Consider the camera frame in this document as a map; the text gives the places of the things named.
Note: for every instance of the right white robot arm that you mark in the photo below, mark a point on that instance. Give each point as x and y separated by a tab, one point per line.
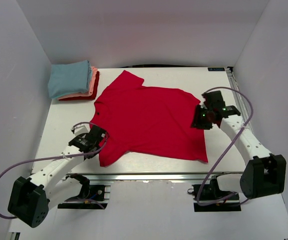
265	172

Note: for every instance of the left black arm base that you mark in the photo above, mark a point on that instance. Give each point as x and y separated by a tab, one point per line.
92	196

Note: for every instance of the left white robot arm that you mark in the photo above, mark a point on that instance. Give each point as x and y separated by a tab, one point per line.
33	197

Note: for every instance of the bright red t shirt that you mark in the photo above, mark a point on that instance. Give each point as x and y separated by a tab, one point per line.
148	120

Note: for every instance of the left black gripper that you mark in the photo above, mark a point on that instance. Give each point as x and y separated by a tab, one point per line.
98	148

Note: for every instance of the folded light blue t shirt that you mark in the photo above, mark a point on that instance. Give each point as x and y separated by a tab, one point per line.
66	79

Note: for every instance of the blue label sticker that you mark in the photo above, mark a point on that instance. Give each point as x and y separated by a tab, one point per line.
216	69

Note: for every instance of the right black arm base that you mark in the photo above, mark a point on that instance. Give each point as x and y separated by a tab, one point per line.
208	194

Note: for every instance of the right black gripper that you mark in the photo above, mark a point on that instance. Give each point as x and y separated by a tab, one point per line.
196	122

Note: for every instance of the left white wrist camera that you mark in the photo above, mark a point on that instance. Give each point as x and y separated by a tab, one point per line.
82	129

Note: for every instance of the aluminium table frame rail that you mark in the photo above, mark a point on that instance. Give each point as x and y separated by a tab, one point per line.
147	177

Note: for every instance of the folded dark red t shirt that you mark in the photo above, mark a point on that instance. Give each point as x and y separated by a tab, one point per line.
91	96

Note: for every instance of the folded pink t shirt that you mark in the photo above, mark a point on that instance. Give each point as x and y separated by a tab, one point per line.
93	72

